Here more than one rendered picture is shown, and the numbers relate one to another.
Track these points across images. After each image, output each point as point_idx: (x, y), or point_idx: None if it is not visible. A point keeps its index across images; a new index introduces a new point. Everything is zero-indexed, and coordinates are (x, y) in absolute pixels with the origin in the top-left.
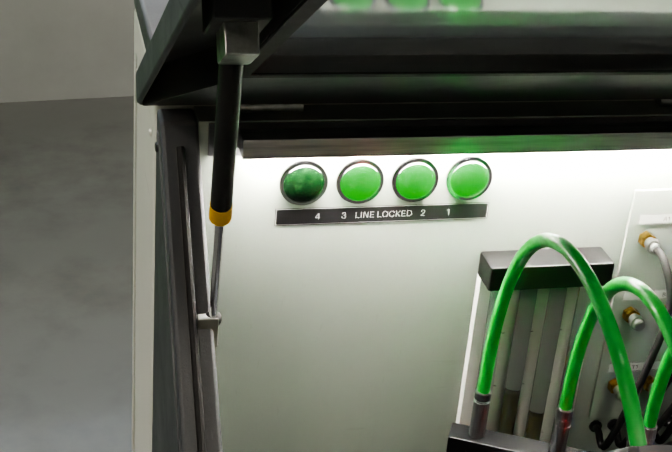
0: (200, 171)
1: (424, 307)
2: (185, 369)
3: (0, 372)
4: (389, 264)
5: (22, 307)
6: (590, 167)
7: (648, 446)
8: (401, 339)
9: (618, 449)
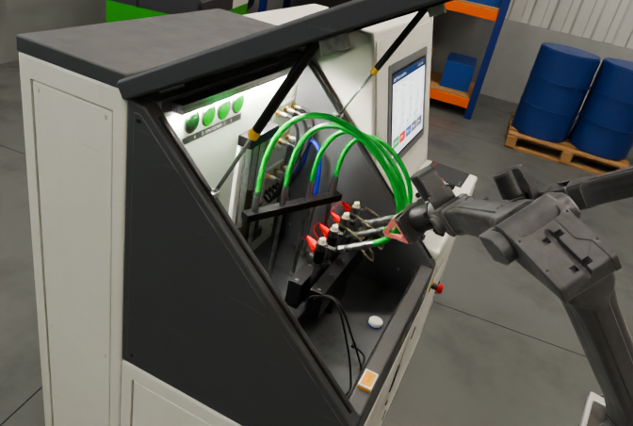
0: (171, 126)
1: (222, 166)
2: (219, 219)
3: None
4: (214, 151)
5: None
6: (266, 88)
7: (432, 166)
8: (216, 184)
9: (428, 170)
